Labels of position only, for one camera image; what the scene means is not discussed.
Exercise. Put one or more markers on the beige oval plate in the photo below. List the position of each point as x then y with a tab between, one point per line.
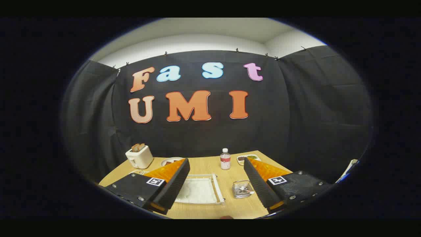
169	160

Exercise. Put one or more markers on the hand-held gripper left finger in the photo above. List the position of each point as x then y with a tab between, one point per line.
174	184

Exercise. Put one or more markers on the white toaster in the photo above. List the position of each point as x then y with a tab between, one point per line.
141	158

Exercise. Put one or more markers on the white divided snack tray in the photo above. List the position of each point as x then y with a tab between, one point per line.
243	159

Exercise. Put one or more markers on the clear bottle red label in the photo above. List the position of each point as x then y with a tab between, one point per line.
225	161

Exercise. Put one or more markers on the black backdrop cloth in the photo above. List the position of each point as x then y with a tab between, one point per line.
210	138

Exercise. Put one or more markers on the brown toast slice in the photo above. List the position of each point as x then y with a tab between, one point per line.
141	146
135	147

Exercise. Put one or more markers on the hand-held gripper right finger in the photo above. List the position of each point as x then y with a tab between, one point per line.
260	184

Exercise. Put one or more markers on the white and blue object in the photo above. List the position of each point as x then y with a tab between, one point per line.
347	169

